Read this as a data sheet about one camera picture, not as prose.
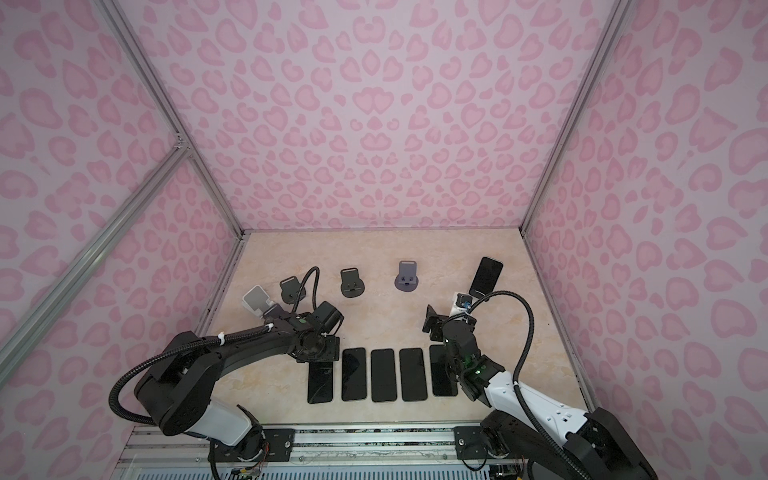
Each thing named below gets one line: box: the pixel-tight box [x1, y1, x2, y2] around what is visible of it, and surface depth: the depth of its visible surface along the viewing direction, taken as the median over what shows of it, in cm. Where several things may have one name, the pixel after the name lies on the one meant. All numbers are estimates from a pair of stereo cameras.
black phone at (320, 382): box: [307, 362, 333, 404], surface depth 83 cm
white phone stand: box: [242, 284, 277, 319], surface depth 95 cm
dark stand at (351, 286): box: [340, 268, 365, 298], surface depth 100 cm
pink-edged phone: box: [370, 349, 397, 402], surface depth 86 cm
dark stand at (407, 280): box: [394, 260, 419, 293], surface depth 103 cm
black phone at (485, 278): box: [468, 256, 503, 298], surface depth 98 cm
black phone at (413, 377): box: [399, 348, 428, 402], surface depth 85 cm
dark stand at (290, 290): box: [280, 276, 306, 304], surface depth 100 cm
